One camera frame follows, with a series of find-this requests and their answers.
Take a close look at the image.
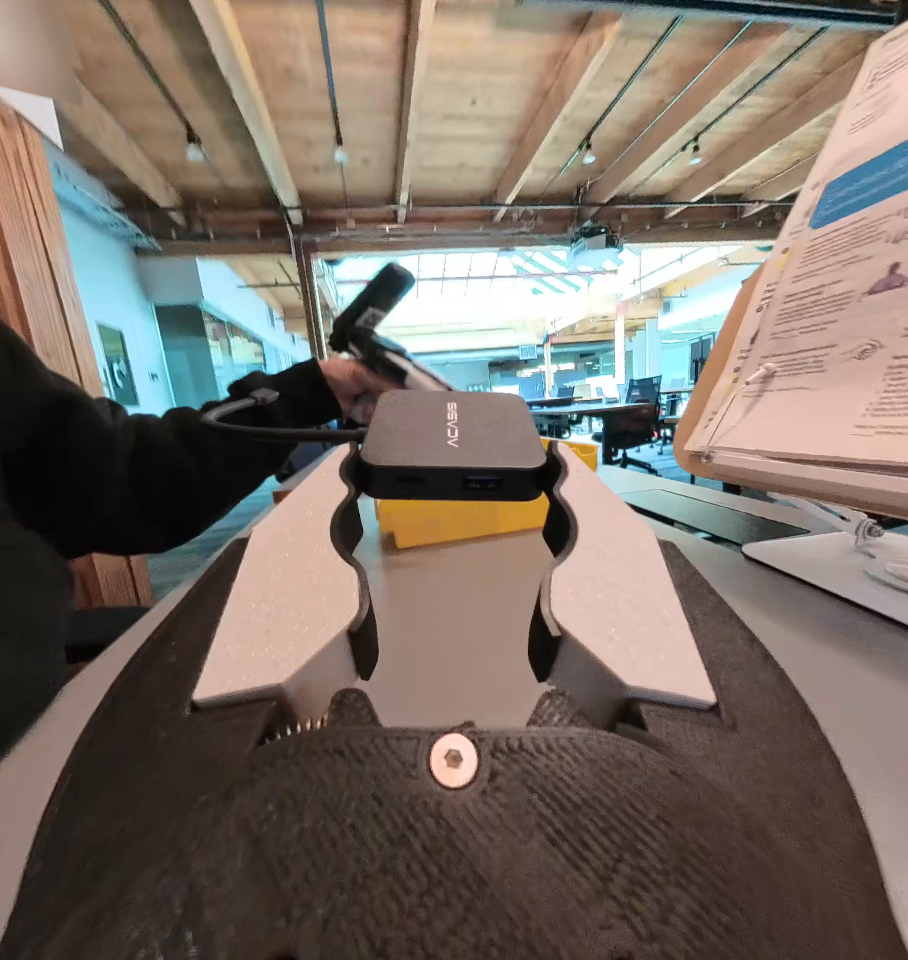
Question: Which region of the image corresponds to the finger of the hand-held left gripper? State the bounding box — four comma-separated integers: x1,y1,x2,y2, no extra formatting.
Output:
379,346,455,393

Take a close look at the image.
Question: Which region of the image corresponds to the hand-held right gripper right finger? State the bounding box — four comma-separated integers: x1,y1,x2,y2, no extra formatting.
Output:
527,441,719,732

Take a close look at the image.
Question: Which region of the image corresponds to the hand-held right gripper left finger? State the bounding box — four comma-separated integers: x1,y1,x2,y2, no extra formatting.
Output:
191,442,380,740

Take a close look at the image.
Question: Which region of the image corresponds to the black usb hub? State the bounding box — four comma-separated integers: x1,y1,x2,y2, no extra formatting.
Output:
358,388,548,502

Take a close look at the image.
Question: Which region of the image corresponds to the black usb cable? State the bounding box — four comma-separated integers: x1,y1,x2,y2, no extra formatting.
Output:
199,388,365,444

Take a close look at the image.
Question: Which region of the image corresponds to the yellow plastic bin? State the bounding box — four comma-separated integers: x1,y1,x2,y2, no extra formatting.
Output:
373,438,599,550

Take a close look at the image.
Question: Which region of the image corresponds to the person's left forearm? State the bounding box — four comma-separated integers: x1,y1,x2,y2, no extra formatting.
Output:
49,358,344,560

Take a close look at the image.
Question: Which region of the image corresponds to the wooden office desk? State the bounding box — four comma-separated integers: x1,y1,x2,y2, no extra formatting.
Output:
529,401,661,466

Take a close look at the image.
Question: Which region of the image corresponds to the black office chair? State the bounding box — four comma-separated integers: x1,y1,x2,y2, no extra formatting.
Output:
620,375,665,475

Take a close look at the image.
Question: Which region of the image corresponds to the ceiling projector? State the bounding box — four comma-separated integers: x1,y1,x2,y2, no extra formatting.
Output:
566,225,624,268

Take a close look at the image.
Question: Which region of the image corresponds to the person's upper body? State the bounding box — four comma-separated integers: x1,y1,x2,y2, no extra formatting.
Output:
0,303,155,785

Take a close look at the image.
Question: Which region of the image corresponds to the printed instruction paper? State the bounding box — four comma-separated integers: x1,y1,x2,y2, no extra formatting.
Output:
686,3,908,474

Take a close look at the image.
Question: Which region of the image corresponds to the wooden pillar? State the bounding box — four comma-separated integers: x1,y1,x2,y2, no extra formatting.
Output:
0,81,155,610

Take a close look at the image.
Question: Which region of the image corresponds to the black desk cable cover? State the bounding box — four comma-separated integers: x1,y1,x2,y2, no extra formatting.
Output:
620,489,811,547

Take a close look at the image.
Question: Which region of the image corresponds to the dark wall poster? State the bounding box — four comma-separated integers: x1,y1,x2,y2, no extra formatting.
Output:
96,324,140,408

